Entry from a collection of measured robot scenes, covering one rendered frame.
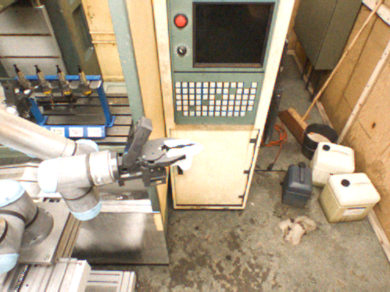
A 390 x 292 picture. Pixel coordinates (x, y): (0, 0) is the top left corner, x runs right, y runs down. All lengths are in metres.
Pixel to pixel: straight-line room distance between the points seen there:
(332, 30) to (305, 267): 2.12
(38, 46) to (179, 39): 1.31
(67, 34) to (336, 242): 2.52
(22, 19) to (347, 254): 2.83
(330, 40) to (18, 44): 2.68
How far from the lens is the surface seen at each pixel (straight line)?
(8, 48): 2.45
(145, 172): 0.63
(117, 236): 1.77
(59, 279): 1.10
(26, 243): 1.08
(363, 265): 2.50
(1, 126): 0.74
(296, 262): 2.31
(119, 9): 0.80
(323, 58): 3.20
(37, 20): 2.23
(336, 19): 3.06
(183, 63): 1.31
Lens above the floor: 2.04
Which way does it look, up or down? 46 degrees down
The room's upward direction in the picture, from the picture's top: straight up
